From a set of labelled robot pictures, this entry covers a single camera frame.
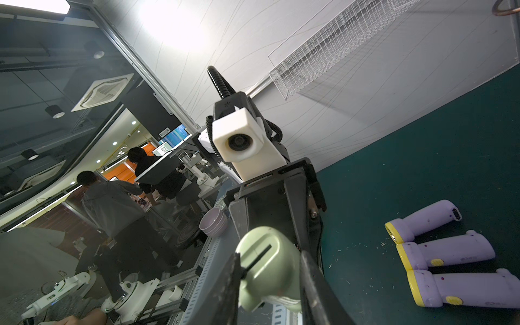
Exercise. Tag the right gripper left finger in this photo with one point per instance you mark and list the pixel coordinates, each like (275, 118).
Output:
(220, 306)

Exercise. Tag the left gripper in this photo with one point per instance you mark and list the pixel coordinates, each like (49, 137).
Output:
(288, 199)

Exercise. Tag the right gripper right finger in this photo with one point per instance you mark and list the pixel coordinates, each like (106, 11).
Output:
(318, 302)

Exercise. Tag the pale green flashlight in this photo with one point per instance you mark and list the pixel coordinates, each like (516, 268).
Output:
(272, 264)

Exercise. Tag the purple flashlight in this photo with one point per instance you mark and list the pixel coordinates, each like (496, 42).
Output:
(494, 290)
(424, 220)
(468, 248)

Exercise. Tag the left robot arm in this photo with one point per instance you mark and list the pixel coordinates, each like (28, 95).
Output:
(229, 101)

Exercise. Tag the stacked purple bowls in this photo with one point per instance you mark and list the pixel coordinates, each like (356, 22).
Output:
(214, 223)

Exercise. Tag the person in black top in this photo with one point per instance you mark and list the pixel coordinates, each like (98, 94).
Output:
(157, 173)

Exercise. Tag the person in grey jacket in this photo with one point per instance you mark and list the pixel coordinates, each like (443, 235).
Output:
(139, 247)

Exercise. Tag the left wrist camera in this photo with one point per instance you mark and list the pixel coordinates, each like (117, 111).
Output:
(241, 141)

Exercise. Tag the copper wire jewelry stand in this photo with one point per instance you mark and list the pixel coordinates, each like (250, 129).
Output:
(499, 10)

